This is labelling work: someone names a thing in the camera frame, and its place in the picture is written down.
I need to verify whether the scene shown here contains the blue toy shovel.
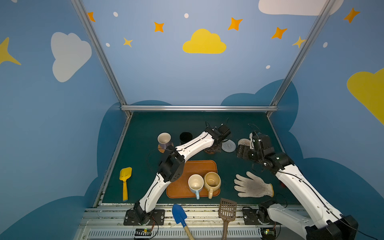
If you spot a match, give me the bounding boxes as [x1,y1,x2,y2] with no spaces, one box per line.
[172,204,195,240]

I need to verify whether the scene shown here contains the yellow toy shovel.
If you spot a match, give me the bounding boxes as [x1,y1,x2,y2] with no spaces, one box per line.
[119,167,133,202]

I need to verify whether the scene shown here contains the horizontal aluminium frame rail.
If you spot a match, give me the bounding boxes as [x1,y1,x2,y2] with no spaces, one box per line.
[121,105,278,112]

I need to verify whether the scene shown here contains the white light-blue mug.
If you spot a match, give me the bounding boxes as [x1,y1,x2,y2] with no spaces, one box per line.
[188,174,204,200]

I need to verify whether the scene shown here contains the left aluminium frame post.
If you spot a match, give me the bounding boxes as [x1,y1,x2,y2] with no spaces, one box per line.
[71,0,127,107]

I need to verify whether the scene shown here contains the right green circuit board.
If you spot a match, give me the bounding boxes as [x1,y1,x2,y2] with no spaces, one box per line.
[261,229,277,240]

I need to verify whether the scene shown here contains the beige spiral woven coaster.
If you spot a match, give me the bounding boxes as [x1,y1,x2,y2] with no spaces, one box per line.
[238,139,251,147]

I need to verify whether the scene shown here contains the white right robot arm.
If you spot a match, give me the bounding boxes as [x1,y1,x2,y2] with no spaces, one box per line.
[237,145,359,240]

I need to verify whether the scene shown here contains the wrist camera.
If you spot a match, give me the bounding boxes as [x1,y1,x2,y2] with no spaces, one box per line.
[216,124,231,141]
[250,132,274,151]

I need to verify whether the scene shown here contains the front aluminium rail bed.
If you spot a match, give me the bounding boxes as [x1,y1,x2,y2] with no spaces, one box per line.
[74,204,301,240]

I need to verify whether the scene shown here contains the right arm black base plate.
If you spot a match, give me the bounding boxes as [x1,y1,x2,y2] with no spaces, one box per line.
[242,207,281,225]

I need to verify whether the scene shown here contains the white purple mug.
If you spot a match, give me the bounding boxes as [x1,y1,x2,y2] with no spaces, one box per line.
[157,133,173,147]

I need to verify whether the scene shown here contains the right aluminium frame post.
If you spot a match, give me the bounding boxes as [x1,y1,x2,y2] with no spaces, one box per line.
[266,0,337,119]

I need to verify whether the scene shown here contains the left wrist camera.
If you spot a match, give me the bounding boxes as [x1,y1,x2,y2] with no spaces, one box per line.
[216,124,231,141]

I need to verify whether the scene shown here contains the beige yellow mug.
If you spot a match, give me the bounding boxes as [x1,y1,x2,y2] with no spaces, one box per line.
[204,172,222,199]

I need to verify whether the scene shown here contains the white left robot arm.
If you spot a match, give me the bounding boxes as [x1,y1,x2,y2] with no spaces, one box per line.
[134,129,230,225]

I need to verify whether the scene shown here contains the orange rectangular serving tray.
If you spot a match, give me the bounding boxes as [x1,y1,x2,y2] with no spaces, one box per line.
[166,160,218,199]

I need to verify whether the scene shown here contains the green circuit board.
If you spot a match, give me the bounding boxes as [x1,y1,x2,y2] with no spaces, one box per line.
[261,229,277,240]
[134,228,153,240]

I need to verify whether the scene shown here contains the grey white woven coaster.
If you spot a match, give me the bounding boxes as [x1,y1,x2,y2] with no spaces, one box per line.
[222,140,237,153]

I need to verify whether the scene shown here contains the white knitted work glove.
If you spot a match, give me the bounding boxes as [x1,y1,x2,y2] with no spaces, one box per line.
[234,172,275,198]

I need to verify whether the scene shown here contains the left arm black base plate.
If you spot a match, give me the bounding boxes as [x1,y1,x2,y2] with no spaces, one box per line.
[123,209,165,226]

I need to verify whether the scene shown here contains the aluminium frame post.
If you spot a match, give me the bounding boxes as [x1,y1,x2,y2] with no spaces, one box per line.
[266,0,337,119]
[71,0,127,107]

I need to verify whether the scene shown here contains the black mug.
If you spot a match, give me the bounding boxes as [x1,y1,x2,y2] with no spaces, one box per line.
[180,132,193,145]

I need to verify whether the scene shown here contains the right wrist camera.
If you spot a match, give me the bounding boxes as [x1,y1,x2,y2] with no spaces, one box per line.
[250,132,274,151]

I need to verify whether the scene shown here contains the white cream mug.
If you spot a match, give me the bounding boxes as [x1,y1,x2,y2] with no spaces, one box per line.
[204,144,222,155]

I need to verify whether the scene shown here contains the brown slotted spatula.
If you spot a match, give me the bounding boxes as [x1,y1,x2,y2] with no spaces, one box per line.
[219,198,237,240]

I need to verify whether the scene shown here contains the woven rattan round coaster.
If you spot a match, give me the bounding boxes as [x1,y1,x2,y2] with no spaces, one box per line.
[158,144,167,154]

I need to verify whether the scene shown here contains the left green circuit board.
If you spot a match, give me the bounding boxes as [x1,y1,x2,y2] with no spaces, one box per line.
[134,228,153,240]

